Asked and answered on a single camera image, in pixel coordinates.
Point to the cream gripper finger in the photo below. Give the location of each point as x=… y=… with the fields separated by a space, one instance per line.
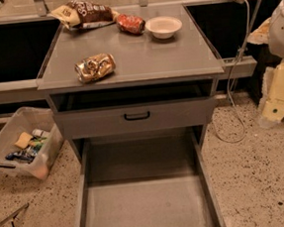
x=271 y=105

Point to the crushed orange soda can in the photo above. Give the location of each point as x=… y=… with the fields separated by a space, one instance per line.
x=95 y=68

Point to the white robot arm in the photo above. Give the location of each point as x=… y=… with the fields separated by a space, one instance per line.
x=271 y=32

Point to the grey upper closed drawer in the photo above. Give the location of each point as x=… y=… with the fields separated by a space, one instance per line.
x=110 y=121

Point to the red soda can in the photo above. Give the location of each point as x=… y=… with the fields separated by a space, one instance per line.
x=130 y=23

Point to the grey drawer cabinet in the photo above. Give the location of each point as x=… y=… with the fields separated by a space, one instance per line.
x=148 y=70

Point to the grey open pulled-out drawer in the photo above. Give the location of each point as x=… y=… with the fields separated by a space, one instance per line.
x=153 y=180

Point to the white bowl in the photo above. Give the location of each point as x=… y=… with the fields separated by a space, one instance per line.
x=163 y=27

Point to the brown chip bag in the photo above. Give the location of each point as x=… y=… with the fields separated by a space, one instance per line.
x=84 y=15

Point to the white bottle in bin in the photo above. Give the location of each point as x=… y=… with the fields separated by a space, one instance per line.
x=39 y=133

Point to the clear plastic storage bin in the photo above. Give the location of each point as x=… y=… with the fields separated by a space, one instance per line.
x=29 y=143

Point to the yellow sponge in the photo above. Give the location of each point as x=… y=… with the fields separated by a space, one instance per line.
x=23 y=140

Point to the blue snack packet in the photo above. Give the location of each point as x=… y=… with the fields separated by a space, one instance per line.
x=23 y=156

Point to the metal stand leg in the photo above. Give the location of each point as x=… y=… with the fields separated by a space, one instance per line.
x=13 y=216

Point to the black drawer handle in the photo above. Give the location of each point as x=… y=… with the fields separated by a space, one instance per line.
x=137 y=116

